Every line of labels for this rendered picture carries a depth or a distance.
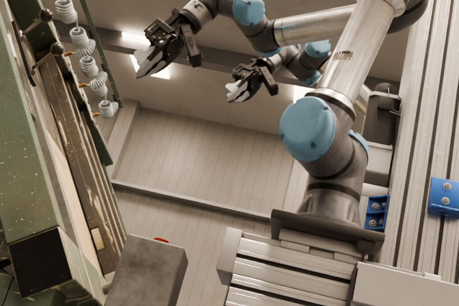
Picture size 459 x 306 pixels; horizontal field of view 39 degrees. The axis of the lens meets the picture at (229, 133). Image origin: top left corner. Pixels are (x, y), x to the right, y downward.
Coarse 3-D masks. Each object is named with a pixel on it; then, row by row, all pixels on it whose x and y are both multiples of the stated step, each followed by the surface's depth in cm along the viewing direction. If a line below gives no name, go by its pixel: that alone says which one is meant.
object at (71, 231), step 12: (0, 0) 184; (12, 36) 179; (24, 72) 174; (24, 84) 172; (36, 108) 169; (36, 120) 168; (36, 132) 166; (48, 144) 167; (48, 156) 163; (48, 168) 162; (60, 180) 164; (60, 192) 159; (60, 204) 158; (72, 228) 155; (72, 240) 154
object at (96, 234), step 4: (96, 228) 224; (92, 232) 223; (96, 232) 223; (96, 236) 223; (100, 236) 223; (96, 240) 222; (100, 240) 222; (96, 244) 221; (100, 244) 221; (104, 244) 222; (96, 248) 221; (100, 248) 221; (104, 248) 221
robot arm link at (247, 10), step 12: (228, 0) 161; (240, 0) 158; (252, 0) 157; (228, 12) 161; (240, 12) 158; (252, 12) 158; (264, 12) 161; (240, 24) 163; (252, 24) 160; (264, 24) 165
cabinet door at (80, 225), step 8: (48, 136) 190; (56, 152) 194; (56, 160) 190; (64, 160) 208; (64, 168) 203; (64, 176) 195; (64, 184) 188; (72, 184) 206; (72, 192) 201; (72, 200) 194; (72, 208) 187; (80, 208) 203; (72, 216) 181; (80, 216) 198; (80, 224) 191; (80, 232) 185; (88, 232) 202; (80, 240) 178; (88, 240) 195; (88, 248) 190; (88, 256) 183; (96, 264) 193
